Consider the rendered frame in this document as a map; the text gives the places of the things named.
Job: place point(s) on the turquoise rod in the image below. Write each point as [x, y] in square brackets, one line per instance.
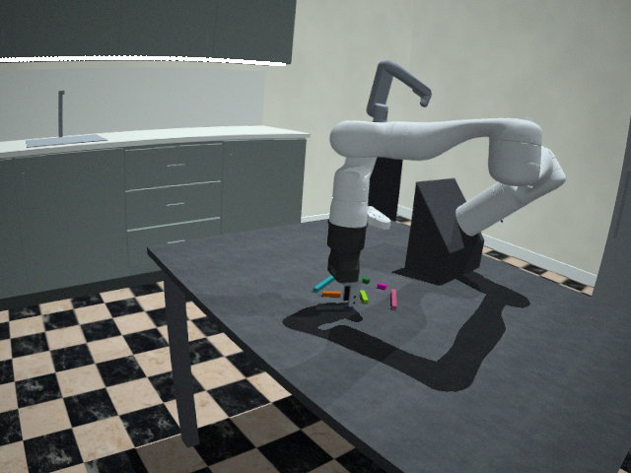
[323, 284]

